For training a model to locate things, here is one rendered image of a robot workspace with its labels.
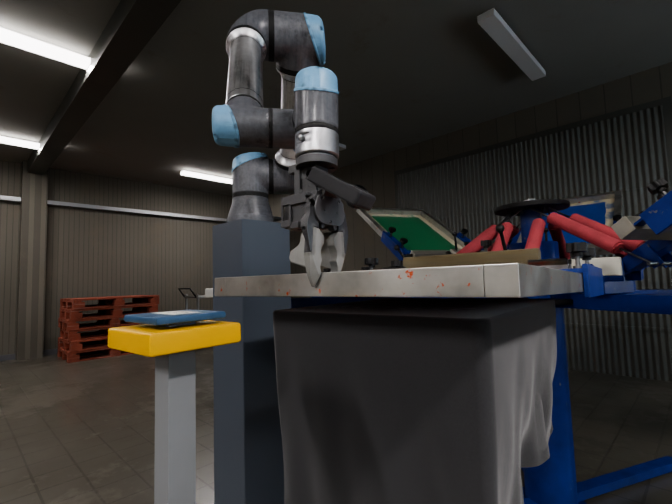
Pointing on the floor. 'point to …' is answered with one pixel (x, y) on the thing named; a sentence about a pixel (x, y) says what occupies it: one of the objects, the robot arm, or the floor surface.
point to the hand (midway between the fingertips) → (327, 278)
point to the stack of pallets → (69, 338)
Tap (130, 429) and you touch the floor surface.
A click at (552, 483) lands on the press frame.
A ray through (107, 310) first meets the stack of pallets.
